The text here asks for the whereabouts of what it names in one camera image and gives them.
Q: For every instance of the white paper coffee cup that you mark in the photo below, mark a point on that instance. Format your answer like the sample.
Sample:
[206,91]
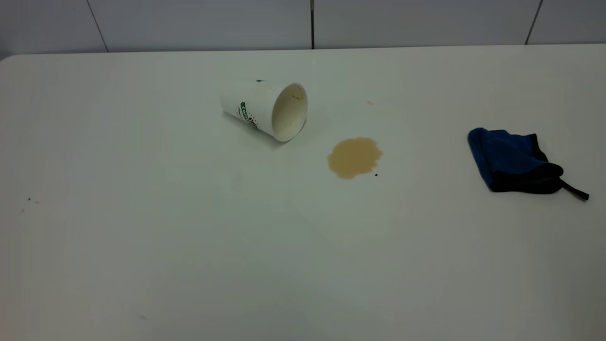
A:
[258,106]

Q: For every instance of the blue and black cloth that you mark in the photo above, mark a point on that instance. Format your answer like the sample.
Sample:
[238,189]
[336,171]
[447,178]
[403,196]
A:
[509,158]

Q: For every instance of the tan coffee spill puddle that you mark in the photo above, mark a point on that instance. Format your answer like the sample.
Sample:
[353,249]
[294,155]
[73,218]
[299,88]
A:
[354,158]

